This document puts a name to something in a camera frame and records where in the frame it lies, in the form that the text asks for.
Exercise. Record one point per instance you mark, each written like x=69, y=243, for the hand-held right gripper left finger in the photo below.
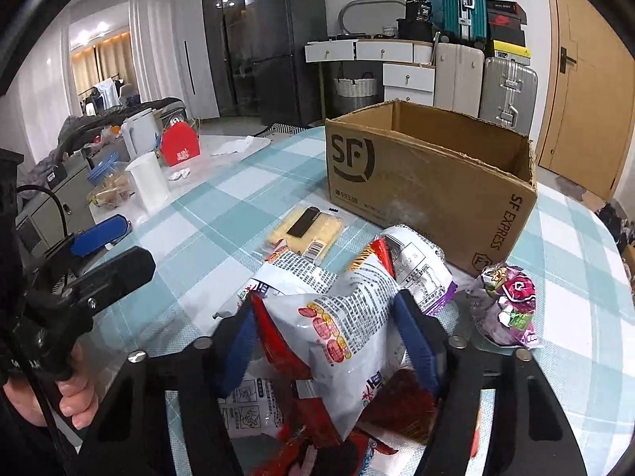
x=240, y=352

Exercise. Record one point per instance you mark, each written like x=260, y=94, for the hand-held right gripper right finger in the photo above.
x=419, y=349

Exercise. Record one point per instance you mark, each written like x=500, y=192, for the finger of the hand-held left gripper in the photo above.
x=116, y=267
x=101, y=237

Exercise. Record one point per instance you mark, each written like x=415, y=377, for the yellow biscuit packet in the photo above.
x=317, y=233

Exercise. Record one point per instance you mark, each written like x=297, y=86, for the brown cardboard box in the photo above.
x=421, y=183

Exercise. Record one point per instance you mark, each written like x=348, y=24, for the person's left hand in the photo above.
x=74, y=399

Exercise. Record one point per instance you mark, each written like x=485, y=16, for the blue-lidded food container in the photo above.
x=106, y=193

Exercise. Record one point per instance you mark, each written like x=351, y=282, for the small white printed packet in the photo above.
x=248, y=406

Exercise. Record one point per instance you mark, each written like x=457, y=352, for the dark red snack packet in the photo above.
x=397, y=401

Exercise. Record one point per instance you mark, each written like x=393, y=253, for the grey appliance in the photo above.
x=44, y=213

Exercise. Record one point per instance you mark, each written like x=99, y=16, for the white plastic cup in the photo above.
x=149, y=183

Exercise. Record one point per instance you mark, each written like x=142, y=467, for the white purple-edged snack bag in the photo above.
x=421, y=267

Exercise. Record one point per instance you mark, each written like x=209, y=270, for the crumpled small wrapper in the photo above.
x=179, y=174

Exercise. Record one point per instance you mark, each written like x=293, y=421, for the purple snack packet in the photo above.
x=511, y=297

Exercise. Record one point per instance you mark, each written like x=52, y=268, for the white electric kettle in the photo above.
x=139, y=131

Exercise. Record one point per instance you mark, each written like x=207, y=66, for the red paper box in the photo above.
x=178, y=148

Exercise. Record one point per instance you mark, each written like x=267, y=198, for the checkered tablecloth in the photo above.
x=223, y=198

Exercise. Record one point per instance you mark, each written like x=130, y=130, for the clothes rack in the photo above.
x=101, y=91

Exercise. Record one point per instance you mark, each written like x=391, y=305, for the white tissue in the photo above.
x=243, y=145

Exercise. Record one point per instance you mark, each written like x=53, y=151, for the white curtain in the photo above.
x=149, y=49

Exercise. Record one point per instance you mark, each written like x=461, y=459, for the patterned floor rug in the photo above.
x=287, y=129

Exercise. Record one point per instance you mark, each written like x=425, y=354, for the round door mat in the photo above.
x=580, y=193

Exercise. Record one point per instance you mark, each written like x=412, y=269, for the dark wardrobe cabinet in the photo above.
x=218, y=34

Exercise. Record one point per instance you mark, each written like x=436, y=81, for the woven laundry basket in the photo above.
x=354, y=91

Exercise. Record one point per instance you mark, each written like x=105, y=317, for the dark refrigerator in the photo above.
x=283, y=34

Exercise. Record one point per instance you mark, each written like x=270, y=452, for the beige suitcase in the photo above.
x=456, y=79

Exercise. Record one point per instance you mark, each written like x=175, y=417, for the white drawer dresser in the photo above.
x=402, y=77

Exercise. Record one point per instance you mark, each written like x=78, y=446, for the silver suitcase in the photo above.
x=506, y=89

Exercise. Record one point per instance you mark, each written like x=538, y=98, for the wooden door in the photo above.
x=590, y=109

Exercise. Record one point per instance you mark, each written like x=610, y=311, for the yellow black box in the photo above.
x=511, y=52

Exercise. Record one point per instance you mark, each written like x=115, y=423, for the oval mirror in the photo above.
x=372, y=17

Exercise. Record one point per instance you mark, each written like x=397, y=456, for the black red shoebox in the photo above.
x=506, y=20

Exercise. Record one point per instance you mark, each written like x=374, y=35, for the teal suitcase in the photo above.
x=454, y=0

